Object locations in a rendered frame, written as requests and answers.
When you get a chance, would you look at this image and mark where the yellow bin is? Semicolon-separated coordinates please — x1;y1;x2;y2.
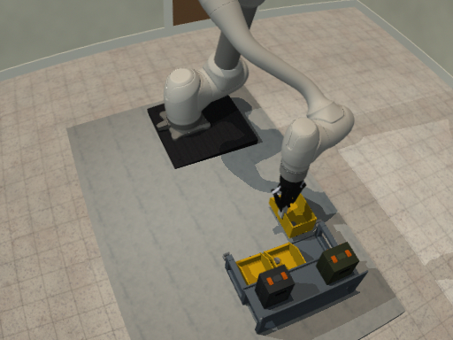
235;252;273;285
269;194;317;238
264;242;306;270

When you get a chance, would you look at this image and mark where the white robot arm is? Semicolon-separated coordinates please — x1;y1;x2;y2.
157;0;354;182

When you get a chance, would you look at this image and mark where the dark green case with orange latches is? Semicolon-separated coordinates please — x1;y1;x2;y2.
316;242;359;285

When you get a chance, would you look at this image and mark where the grey metal shelf rack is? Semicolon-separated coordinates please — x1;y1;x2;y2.
223;220;368;334

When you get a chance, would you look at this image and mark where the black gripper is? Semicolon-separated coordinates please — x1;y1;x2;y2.
271;176;306;219

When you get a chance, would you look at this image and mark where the black case with orange latches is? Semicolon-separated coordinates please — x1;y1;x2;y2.
255;265;295;309

